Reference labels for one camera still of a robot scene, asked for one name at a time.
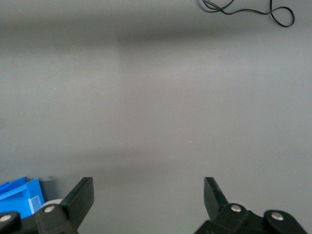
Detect blue plastic storage bin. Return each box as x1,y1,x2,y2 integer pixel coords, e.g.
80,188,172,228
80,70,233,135
0,176,46,218

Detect thin black loose cable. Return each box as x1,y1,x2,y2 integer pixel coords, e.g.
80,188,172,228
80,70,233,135
201,0,296,28

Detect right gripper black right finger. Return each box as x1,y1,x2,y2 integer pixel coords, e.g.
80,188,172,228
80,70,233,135
194,176,308,234

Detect dark grey table mat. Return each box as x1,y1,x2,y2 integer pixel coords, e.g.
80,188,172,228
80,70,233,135
0,0,312,234

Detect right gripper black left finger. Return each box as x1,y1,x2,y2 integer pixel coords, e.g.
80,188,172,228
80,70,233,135
0,176,95,234

